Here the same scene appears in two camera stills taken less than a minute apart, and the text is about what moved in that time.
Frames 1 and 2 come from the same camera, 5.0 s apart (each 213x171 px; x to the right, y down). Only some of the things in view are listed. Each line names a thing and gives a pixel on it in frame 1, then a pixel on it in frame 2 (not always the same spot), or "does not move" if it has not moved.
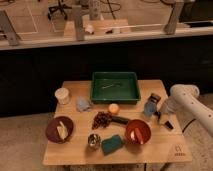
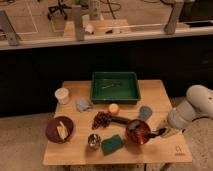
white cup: [62, 94] does not move
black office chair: [61, 7] does not move
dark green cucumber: [121, 120] does not move
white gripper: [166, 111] to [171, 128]
